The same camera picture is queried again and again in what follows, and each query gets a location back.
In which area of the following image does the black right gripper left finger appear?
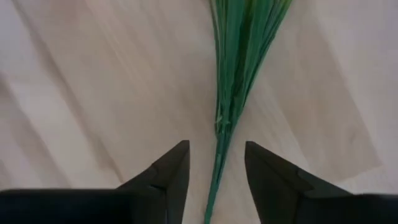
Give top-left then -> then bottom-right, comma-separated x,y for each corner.
0,139 -> 191,224

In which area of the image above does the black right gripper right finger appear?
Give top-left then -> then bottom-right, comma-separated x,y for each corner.
244,140 -> 398,224

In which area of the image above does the white blossom flower spray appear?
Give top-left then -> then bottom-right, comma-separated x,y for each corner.
203,0 -> 293,224

